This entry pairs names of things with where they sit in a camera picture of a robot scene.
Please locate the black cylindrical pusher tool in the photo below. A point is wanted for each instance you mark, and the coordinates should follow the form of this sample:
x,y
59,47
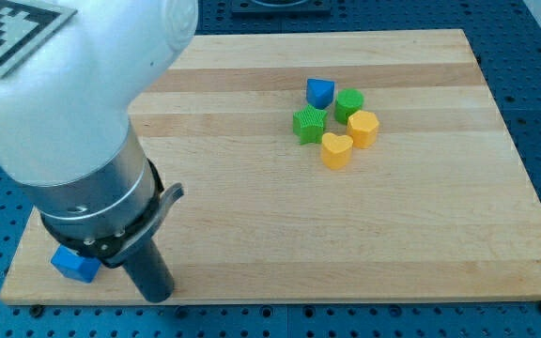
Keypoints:
x,y
149,273

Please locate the green cylinder block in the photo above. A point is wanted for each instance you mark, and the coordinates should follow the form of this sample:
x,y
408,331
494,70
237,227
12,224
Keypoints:
x,y
348,102

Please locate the green star block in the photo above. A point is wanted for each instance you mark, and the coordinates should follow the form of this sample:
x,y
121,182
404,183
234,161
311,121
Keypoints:
x,y
309,124

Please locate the blue pentagon-like block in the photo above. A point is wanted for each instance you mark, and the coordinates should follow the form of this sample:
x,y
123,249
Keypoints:
x,y
319,92

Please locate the wooden board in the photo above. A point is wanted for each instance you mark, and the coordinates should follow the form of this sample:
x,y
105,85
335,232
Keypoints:
x,y
439,209

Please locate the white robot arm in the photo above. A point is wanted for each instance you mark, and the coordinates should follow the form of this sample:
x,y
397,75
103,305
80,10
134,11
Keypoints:
x,y
68,72

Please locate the blue cube block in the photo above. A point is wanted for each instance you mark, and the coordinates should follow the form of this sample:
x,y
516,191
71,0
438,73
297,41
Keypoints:
x,y
75,267

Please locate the black white fiducial tag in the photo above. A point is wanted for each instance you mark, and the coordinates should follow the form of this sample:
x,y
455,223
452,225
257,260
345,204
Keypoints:
x,y
24,26

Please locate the yellow hexagon block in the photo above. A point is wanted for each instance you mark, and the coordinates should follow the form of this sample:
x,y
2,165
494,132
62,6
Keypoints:
x,y
363,128

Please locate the yellow heart block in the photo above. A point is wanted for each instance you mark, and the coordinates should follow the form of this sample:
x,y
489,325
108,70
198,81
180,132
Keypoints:
x,y
336,150

